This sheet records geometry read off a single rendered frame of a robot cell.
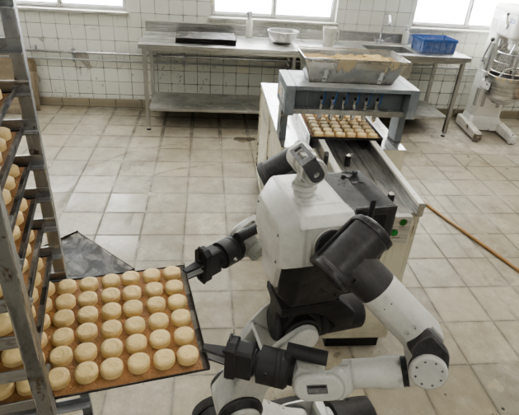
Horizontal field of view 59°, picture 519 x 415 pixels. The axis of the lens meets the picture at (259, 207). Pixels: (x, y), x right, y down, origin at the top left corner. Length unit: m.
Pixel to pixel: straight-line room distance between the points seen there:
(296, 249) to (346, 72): 1.61
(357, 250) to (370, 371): 0.28
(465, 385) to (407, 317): 1.61
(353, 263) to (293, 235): 0.17
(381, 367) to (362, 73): 1.78
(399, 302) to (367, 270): 0.09
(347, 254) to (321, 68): 1.65
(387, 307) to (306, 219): 0.26
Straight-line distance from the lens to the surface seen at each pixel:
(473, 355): 2.77
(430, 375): 1.06
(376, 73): 2.59
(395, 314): 1.01
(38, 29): 5.76
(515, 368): 2.82
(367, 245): 0.97
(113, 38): 5.58
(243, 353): 1.10
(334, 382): 1.07
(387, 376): 1.09
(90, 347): 1.19
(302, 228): 1.03
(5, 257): 0.84
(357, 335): 2.48
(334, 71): 2.52
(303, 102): 2.56
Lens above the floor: 1.82
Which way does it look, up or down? 30 degrees down
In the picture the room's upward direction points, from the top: 4 degrees clockwise
